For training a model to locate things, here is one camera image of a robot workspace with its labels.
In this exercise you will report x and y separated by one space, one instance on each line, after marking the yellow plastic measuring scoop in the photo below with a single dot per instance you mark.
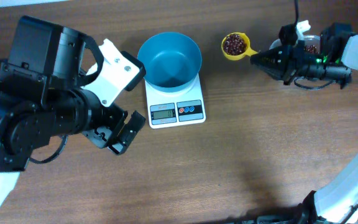
235 46

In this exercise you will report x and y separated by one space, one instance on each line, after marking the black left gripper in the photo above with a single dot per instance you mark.
127 145

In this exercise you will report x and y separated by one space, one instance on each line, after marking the blue plastic bowl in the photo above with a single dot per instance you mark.
172 61

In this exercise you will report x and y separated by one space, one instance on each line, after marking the white digital kitchen scale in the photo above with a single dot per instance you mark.
184 107

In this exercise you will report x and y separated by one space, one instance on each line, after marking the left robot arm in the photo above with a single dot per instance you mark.
58 81

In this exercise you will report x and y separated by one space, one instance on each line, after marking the clear plastic bean container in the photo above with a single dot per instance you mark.
309 40

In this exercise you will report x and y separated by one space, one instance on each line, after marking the red beans pile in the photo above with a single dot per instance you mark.
311 49

